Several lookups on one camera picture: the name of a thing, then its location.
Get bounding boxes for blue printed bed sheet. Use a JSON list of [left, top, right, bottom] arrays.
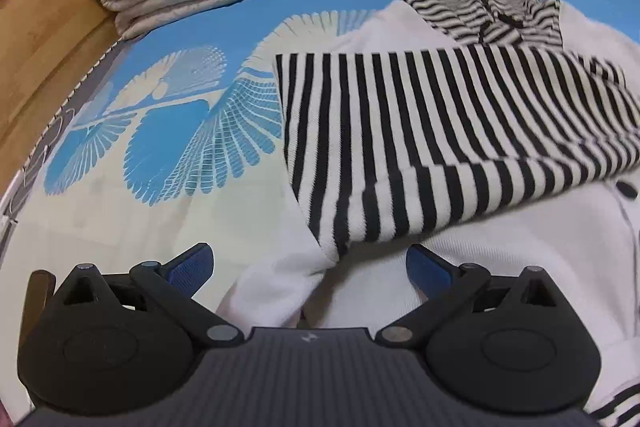
[[0, 0, 640, 418]]

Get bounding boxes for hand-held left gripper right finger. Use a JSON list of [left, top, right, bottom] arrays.
[[375, 244, 577, 350]]

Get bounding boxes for wooden bed frame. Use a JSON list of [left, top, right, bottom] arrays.
[[0, 0, 132, 192]]

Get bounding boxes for striped hooded sweater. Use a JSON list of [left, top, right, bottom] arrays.
[[215, 0, 640, 427]]

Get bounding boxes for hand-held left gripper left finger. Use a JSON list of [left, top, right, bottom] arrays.
[[50, 243, 246, 349]]

